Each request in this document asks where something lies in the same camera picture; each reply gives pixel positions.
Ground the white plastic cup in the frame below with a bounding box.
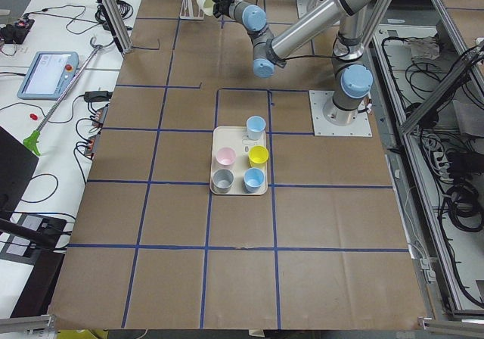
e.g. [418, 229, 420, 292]
[196, 0, 215, 16]

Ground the light blue plastic cup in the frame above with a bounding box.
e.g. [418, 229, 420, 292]
[246, 115, 266, 141]

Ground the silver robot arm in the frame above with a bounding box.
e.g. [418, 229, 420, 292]
[213, 0, 392, 126]

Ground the pink plastic cup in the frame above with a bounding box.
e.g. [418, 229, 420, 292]
[215, 147, 237, 168]

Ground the yellow plastic cup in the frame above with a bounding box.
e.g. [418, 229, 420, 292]
[248, 145, 269, 169]

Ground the grey plastic cup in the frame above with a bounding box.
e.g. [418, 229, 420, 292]
[212, 169, 234, 194]

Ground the black power adapter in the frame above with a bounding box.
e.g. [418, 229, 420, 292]
[83, 90, 113, 103]

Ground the cream serving tray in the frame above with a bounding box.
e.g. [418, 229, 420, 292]
[210, 126, 268, 196]

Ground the blue teach pendant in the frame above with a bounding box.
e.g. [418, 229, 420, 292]
[17, 51, 79, 101]

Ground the metal grabber stick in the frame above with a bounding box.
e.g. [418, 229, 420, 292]
[23, 36, 113, 157]

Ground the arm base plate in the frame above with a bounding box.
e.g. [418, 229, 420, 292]
[296, 0, 318, 18]
[309, 90, 372, 138]

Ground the aluminium frame post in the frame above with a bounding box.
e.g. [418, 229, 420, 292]
[96, 0, 132, 55]

